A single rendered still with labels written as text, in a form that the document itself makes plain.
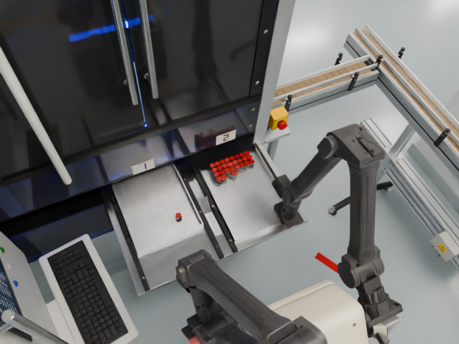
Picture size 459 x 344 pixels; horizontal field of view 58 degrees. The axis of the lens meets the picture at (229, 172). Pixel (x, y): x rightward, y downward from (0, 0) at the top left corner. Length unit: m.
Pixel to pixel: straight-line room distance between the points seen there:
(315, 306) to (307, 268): 1.50
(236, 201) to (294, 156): 1.28
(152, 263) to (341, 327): 0.77
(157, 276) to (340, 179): 1.67
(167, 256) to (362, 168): 0.83
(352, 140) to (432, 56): 2.96
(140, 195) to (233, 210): 0.37
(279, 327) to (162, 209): 0.95
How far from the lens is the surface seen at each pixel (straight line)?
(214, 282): 0.92
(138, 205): 1.65
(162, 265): 1.54
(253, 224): 1.61
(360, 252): 1.16
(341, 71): 2.11
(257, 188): 1.68
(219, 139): 1.62
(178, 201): 1.64
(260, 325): 0.79
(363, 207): 1.07
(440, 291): 2.78
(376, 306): 1.23
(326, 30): 3.82
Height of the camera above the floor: 2.34
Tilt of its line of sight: 59 degrees down
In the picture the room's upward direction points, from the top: 6 degrees clockwise
